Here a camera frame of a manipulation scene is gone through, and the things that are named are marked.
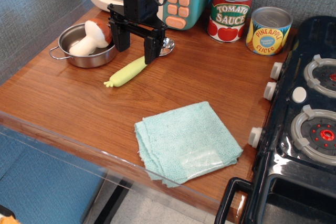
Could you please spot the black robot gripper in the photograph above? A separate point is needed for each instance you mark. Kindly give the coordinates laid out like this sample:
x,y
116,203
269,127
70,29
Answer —
x,y
138,17

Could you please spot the plush white brown mushroom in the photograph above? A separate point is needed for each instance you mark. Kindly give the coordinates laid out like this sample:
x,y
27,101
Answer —
x,y
98,35

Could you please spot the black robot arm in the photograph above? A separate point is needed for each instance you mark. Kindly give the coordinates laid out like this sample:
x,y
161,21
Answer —
x,y
138,17

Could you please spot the light blue folded cloth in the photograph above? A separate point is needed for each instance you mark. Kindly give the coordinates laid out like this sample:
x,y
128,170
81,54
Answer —
x,y
182,144

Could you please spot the green toy vegetable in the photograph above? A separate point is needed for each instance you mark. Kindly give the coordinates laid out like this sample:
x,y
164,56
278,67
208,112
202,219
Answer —
x,y
127,73

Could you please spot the small steel pot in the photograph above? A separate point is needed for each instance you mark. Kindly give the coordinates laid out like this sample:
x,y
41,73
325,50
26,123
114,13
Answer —
x,y
73,35

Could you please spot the tomato sauce can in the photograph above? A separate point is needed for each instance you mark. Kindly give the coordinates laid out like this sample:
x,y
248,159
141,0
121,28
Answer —
x,y
227,19

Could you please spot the pineapple slices can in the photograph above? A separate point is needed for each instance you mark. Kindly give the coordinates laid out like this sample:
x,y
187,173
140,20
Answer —
x,y
268,30

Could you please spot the clear acrylic table guard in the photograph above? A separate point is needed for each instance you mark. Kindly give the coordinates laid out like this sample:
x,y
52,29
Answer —
x,y
93,174

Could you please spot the black toy stove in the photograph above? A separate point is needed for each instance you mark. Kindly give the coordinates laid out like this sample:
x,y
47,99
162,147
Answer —
x,y
294,167

